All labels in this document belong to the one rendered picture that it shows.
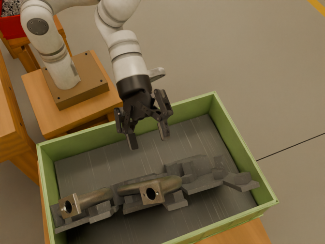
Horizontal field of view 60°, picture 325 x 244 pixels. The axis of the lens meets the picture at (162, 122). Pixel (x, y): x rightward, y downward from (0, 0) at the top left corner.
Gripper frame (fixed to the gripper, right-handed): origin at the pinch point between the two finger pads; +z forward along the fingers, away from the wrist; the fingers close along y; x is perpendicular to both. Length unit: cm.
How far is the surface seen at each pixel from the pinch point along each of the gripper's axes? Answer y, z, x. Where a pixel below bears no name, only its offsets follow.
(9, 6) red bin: -80, -84, 21
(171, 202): -0.4, 13.7, 2.7
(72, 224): -23.7, 13.7, -7.1
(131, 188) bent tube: -18.2, 10.0, 9.5
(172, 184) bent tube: 0.7, 10.1, 3.2
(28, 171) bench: -81, -5, 15
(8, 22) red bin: -76, -72, 17
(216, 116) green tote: -5.0, -4.9, 46.2
